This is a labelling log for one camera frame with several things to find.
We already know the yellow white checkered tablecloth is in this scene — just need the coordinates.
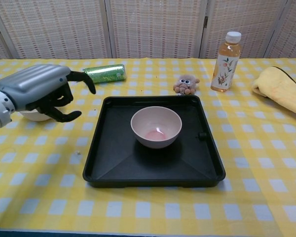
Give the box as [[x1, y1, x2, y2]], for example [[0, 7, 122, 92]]
[[0, 57, 296, 237]]

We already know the woven folding screen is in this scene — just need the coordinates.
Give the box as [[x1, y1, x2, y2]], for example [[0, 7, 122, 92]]
[[0, 0, 296, 65]]

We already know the yellow towel with black trim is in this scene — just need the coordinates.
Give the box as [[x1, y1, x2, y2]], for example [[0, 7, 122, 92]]
[[251, 66, 296, 124]]

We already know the tea bottle with white cap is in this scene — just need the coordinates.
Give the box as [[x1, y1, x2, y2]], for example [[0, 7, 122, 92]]
[[210, 31, 242, 93]]

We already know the beige bowl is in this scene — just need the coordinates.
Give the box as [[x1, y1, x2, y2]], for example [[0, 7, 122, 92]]
[[19, 108, 52, 122]]

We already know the green drink can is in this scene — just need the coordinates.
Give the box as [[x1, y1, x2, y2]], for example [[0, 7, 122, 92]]
[[82, 64, 127, 84]]

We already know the pink bowl with red stain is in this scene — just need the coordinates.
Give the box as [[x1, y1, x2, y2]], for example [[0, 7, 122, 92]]
[[130, 106, 183, 149]]

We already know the brown plush toy keychain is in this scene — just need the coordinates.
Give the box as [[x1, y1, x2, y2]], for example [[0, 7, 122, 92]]
[[173, 74, 200, 96]]

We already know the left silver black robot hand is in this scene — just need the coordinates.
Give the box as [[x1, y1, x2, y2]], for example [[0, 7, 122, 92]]
[[0, 64, 96, 123]]

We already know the black square plastic tray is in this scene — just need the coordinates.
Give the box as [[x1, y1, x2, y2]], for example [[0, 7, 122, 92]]
[[82, 95, 226, 189]]

